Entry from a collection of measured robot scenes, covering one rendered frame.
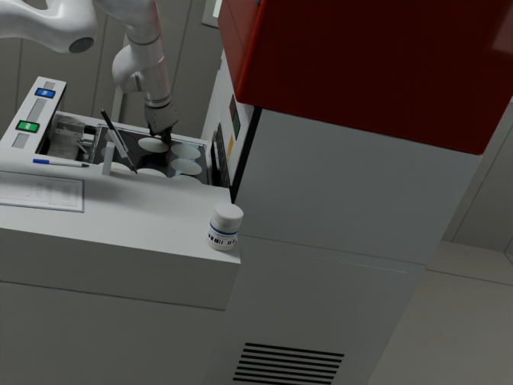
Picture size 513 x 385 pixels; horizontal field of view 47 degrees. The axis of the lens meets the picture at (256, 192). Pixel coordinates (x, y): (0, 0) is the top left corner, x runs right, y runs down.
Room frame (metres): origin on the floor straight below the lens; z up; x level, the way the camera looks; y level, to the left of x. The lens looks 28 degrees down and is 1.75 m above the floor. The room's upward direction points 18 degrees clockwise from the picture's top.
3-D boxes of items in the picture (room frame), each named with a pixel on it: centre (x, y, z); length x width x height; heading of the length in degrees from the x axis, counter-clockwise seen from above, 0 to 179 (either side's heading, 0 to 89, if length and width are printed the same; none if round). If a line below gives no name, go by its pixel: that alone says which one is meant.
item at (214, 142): (1.69, 0.14, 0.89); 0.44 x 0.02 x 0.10; 15
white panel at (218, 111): (1.86, 0.17, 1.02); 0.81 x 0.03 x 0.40; 15
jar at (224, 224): (1.19, 0.05, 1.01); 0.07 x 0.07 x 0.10
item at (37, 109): (1.59, 0.71, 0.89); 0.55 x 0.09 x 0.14; 15
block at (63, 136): (1.61, 0.61, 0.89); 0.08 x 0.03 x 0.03; 105
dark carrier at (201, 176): (1.62, 0.34, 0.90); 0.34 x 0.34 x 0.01; 15
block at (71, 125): (1.68, 0.63, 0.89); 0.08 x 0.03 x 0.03; 105
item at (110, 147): (1.35, 0.38, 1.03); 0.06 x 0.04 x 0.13; 105
